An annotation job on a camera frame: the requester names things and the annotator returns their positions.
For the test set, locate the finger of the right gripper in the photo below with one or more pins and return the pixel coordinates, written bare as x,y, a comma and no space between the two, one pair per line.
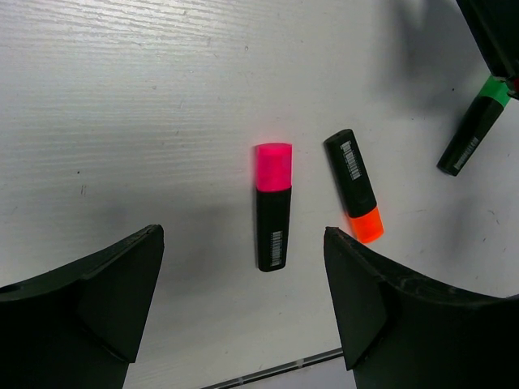
494,26

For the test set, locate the orange cap black highlighter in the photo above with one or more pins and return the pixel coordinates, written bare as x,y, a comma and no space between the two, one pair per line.
354,186

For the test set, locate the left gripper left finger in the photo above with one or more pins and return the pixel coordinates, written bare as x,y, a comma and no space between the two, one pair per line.
81,324

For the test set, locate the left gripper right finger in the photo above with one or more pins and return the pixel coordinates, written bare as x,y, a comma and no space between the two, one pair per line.
401,329

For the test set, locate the pink cap black highlighter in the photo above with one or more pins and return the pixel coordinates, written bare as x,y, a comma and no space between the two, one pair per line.
273,190

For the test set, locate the green cap black highlighter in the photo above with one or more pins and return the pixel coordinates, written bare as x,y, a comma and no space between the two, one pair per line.
477,121

